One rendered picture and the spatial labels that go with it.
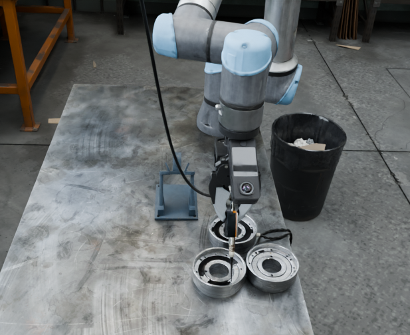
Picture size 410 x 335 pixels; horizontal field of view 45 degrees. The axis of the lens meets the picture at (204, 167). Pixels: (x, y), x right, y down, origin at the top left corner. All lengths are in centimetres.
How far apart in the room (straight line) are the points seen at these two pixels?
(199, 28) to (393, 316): 155
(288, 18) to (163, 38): 45
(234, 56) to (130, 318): 51
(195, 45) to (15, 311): 58
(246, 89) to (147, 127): 73
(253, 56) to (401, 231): 188
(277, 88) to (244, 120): 55
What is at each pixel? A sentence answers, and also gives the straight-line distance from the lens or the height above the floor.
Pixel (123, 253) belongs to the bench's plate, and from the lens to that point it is 107.
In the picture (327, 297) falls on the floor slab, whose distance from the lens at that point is 213.
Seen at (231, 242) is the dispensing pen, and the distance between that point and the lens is 96.
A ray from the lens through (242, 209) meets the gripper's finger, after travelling 94.
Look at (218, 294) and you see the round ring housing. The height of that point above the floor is 82.
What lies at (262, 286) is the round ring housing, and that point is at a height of 82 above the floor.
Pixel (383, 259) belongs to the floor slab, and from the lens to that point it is 237.
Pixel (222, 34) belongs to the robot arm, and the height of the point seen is 125.
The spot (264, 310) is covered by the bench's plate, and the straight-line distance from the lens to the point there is 99.
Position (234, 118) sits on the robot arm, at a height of 116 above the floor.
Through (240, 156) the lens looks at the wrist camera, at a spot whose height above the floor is 109.
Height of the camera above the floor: 156
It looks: 35 degrees down
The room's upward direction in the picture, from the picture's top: 3 degrees clockwise
